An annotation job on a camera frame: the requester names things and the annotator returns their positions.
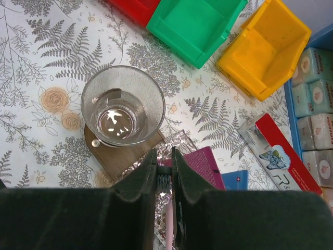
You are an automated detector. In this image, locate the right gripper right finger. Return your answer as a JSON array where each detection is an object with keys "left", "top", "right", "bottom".
[{"left": 172, "top": 149, "right": 332, "bottom": 249}]

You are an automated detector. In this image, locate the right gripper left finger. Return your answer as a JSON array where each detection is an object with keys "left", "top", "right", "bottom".
[{"left": 1, "top": 149, "right": 158, "bottom": 249}]

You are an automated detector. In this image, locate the pink capped toothbrush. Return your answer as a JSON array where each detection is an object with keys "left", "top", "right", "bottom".
[{"left": 165, "top": 202, "right": 173, "bottom": 250}]

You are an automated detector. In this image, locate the blue toothpaste tube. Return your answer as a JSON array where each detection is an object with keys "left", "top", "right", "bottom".
[{"left": 221, "top": 170, "right": 248, "bottom": 191}]

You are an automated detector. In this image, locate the pink toothpaste tube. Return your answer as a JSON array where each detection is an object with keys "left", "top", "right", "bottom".
[{"left": 162, "top": 147, "right": 225, "bottom": 194}]

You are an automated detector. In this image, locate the grey toothbrush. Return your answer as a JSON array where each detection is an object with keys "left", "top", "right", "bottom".
[{"left": 157, "top": 166, "right": 172, "bottom": 193}]

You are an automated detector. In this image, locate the clear textured acrylic holder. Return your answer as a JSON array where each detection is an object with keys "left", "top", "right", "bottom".
[{"left": 118, "top": 130, "right": 197, "bottom": 249}]

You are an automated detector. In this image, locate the clear glass cup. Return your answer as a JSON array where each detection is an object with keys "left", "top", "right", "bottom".
[{"left": 81, "top": 65, "right": 165, "bottom": 147}]

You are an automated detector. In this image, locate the brown oval wooden tray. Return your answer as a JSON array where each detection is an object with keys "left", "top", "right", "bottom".
[{"left": 84, "top": 126, "right": 165, "bottom": 182}]

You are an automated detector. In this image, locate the red silver toothpaste box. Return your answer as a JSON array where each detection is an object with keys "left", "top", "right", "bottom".
[{"left": 238, "top": 113, "right": 322, "bottom": 196}]

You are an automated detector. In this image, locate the pink white sponge pack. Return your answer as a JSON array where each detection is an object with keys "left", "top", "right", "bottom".
[{"left": 322, "top": 187, "right": 333, "bottom": 213}]

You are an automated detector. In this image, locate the blue yellow pink shelf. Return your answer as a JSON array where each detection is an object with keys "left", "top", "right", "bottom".
[{"left": 284, "top": 25, "right": 332, "bottom": 189}]

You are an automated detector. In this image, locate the teal sponge pack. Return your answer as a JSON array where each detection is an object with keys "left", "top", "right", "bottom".
[
  {"left": 292, "top": 79, "right": 332, "bottom": 118},
  {"left": 291, "top": 47, "right": 332, "bottom": 86}
]

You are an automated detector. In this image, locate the yellow plastic bin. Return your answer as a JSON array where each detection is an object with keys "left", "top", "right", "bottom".
[{"left": 216, "top": 1, "right": 312, "bottom": 102}]

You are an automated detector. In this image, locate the floral patterned table mat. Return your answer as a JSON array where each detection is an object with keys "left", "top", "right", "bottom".
[{"left": 1, "top": 1, "right": 292, "bottom": 190}]

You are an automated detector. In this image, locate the green bin with cups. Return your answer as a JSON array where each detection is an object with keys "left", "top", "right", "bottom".
[{"left": 146, "top": 0, "right": 248, "bottom": 69}]

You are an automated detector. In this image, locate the red plastic bin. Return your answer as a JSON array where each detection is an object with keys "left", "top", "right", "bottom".
[{"left": 106, "top": 0, "right": 161, "bottom": 28}]

